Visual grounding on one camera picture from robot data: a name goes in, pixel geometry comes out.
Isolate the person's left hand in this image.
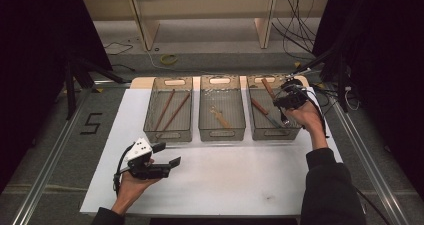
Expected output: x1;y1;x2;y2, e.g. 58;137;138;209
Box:
111;172;163;216

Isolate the short aluminium floor rail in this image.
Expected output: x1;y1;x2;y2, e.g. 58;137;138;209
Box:
91;79;133;89

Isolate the light wooden furniture leg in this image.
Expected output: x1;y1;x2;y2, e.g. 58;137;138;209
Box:
254;0;279;50
128;0;161;52

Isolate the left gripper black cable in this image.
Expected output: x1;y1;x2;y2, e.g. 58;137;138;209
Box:
113;144;134;196

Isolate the black cable bundle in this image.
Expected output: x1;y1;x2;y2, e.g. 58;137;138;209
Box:
271;0;331;58

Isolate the black curtain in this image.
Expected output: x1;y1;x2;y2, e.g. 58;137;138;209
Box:
0;0;113;193
311;0;424;199

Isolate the thin black floor cable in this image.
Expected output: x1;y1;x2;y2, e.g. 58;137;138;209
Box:
103;41;134;57
109;63;137;73

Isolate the white table cover sheet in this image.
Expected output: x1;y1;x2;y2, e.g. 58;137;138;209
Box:
79;85;344;218

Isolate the brown wooden chopstick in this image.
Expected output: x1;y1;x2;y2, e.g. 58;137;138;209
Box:
154;88;177;133
159;91;192;138

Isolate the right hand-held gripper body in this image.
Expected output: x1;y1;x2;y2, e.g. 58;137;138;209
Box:
280;67;313;109

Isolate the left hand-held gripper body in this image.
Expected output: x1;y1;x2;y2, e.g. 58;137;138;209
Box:
124;137;172;181

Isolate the black floor cable tangle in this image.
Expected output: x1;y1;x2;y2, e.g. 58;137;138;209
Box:
313;84;339;116

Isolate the long black floor cable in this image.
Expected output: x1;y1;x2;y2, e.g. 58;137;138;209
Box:
356;188;389;225

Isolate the yellow tape roll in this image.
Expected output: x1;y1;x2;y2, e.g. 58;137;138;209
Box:
159;53;179;66

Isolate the white plug with cable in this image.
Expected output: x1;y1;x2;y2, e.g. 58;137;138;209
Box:
343;84;361;112

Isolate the person's right hand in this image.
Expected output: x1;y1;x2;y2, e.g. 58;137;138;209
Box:
289;100;324;135

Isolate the smoky clear plastic bin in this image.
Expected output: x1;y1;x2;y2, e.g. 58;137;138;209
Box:
198;74;247;143
143;76;194;144
245;74;304;141

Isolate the black tripod stand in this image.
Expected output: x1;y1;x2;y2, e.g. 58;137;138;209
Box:
289;44;354;114
63;51;133;121

